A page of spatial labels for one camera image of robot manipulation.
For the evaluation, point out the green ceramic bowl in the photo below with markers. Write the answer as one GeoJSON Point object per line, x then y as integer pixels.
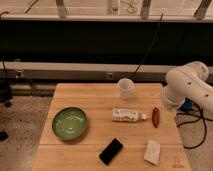
{"type": "Point", "coordinates": [69, 123]}

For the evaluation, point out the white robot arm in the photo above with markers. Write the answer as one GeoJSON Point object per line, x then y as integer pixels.
{"type": "Point", "coordinates": [188, 81]}

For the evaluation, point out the white plastic bottle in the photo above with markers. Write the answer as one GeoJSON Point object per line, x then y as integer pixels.
{"type": "Point", "coordinates": [127, 115]}

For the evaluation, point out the red sausage toy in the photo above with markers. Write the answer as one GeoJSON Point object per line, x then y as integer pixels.
{"type": "Point", "coordinates": [155, 117]}

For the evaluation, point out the black smartphone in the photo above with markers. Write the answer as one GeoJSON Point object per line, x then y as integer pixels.
{"type": "Point", "coordinates": [110, 151]}

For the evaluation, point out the white sponge block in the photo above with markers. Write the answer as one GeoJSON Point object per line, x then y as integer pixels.
{"type": "Point", "coordinates": [152, 152]}

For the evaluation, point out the black object at left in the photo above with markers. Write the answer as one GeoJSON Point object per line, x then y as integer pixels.
{"type": "Point", "coordinates": [5, 93]}

